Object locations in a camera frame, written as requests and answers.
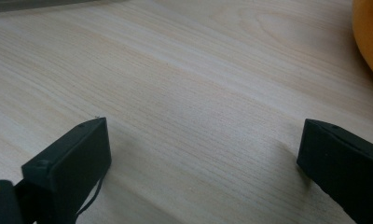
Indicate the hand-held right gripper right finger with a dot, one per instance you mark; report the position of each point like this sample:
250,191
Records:
346,168

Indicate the orange plush toy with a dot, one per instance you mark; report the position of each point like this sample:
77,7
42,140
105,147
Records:
371,34

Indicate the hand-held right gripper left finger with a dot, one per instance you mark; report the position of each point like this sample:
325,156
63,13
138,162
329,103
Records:
69,174

